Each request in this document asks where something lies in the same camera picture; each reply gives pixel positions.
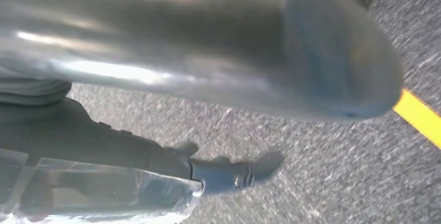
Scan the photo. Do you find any yellow floor tape square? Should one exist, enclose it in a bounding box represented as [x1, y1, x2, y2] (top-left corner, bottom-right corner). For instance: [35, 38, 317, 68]
[392, 88, 441, 150]

